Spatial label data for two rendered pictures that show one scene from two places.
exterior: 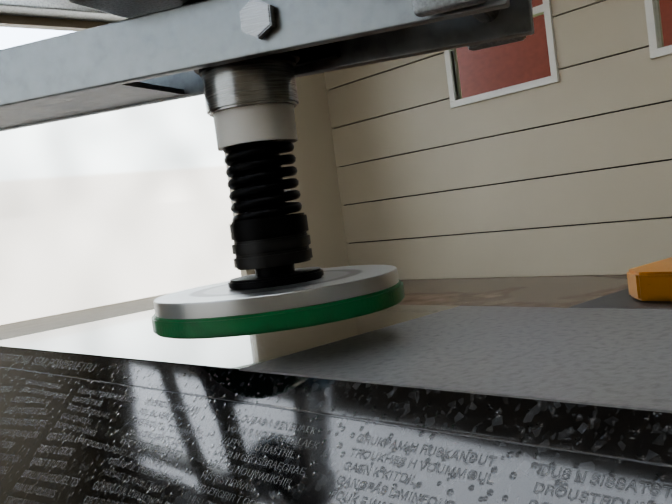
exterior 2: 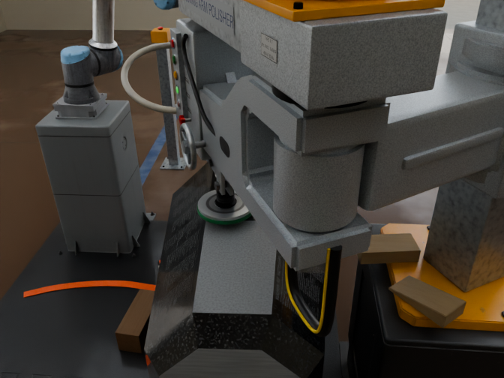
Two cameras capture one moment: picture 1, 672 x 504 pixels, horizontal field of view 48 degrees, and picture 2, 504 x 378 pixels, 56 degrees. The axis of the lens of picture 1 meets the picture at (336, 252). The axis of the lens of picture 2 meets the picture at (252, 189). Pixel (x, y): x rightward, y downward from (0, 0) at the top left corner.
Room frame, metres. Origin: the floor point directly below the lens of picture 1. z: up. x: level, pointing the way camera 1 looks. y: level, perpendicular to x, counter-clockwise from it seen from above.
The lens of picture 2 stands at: (-0.35, -1.09, 1.83)
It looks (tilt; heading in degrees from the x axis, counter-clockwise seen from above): 31 degrees down; 45
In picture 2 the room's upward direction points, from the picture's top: 1 degrees counter-clockwise
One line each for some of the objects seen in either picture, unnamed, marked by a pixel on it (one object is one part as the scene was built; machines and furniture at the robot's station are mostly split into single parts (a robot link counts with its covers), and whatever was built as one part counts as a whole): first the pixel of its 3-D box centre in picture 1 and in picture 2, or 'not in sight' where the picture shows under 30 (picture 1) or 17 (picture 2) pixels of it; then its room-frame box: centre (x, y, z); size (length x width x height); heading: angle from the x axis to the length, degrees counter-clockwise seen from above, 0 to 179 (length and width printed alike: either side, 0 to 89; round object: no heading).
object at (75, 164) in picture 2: not in sight; (97, 178); (0.77, 1.34, 0.43); 0.50 x 0.50 x 0.85; 41
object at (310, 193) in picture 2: not in sight; (316, 172); (0.39, -0.55, 1.32); 0.19 x 0.19 x 0.20
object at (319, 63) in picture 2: not in sight; (261, 17); (0.52, -0.27, 1.60); 0.96 x 0.25 x 0.17; 66
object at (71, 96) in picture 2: not in sight; (80, 90); (0.77, 1.34, 0.98); 0.19 x 0.19 x 0.10
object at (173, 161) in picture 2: not in sight; (168, 101); (1.67, 1.82, 0.54); 0.20 x 0.20 x 1.09; 39
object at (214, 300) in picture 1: (277, 289); (226, 203); (0.66, 0.06, 0.86); 0.21 x 0.21 x 0.01
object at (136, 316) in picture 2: not in sight; (140, 319); (0.45, 0.50, 0.07); 0.30 x 0.12 x 0.12; 33
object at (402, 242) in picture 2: not in sight; (386, 248); (0.90, -0.50, 0.81); 0.20 x 0.10 x 0.05; 137
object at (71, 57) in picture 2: not in sight; (78, 64); (0.79, 1.33, 1.11); 0.17 x 0.15 x 0.18; 11
